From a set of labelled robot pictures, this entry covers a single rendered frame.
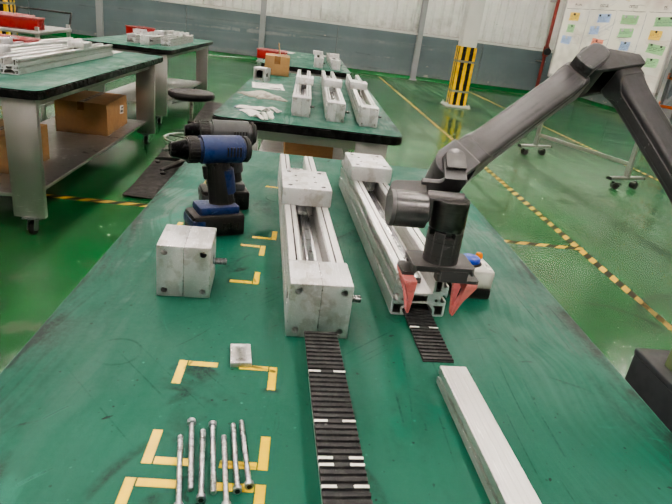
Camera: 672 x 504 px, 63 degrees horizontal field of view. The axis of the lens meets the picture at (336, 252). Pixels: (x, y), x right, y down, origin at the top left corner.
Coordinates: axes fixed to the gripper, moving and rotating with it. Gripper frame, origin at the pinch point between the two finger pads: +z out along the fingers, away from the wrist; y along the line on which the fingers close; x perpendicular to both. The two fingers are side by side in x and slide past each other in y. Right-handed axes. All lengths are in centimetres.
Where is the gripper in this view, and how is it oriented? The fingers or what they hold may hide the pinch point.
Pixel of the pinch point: (429, 308)
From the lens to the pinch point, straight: 95.3
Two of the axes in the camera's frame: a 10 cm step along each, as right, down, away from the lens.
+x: 1.0, 4.0, -9.1
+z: -1.2, 9.2, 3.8
